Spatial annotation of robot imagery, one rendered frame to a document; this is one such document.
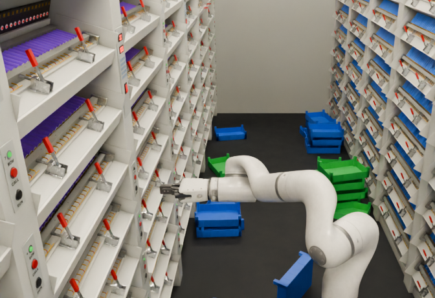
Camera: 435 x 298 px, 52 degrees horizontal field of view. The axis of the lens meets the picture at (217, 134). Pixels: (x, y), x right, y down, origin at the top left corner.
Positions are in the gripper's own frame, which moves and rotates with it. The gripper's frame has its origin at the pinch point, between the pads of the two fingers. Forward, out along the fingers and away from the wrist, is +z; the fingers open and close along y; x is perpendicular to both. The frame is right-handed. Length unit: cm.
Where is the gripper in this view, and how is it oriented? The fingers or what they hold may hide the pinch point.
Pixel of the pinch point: (166, 188)
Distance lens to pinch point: 158.7
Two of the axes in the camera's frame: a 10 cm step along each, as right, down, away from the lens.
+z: -10.0, 0.0, 0.8
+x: -0.3, -9.2, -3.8
